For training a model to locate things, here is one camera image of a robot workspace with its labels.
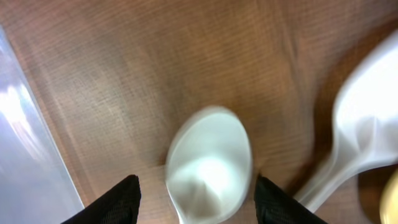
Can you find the right clear plastic container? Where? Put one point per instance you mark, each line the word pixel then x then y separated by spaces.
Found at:
pixel 36 186

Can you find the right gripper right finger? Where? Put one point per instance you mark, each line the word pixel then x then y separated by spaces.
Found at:
pixel 274 206

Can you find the yellow plastic spoon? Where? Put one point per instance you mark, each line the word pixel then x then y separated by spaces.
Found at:
pixel 388 204

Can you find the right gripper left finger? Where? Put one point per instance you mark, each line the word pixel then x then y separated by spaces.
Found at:
pixel 119 205

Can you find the white plastic spoon long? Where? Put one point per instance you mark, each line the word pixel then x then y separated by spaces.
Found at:
pixel 364 124

